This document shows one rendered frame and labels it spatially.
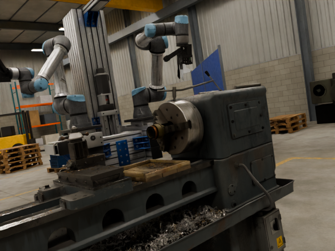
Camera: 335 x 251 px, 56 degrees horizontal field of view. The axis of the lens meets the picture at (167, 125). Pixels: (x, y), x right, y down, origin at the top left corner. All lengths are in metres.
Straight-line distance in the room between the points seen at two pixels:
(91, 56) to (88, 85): 0.22
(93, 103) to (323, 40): 10.44
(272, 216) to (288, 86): 10.62
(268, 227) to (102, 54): 1.69
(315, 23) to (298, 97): 2.60
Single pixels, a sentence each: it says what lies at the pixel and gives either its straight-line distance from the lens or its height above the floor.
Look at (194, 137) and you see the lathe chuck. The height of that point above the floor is 1.02.
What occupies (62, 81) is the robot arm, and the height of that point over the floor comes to 1.49.
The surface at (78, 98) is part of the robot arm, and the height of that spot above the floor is 1.36.
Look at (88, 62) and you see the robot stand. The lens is 2.47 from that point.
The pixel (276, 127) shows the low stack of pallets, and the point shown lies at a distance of 9.57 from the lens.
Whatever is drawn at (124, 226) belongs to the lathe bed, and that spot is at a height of 0.70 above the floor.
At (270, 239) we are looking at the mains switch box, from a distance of 2.19.
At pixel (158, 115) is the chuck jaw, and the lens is 1.85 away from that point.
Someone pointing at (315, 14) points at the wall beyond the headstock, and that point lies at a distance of 12.41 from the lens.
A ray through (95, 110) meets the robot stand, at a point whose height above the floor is 1.27.
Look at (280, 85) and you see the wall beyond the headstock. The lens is 12.76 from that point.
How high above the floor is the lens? 1.20
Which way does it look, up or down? 3 degrees down
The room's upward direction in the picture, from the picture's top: 9 degrees counter-clockwise
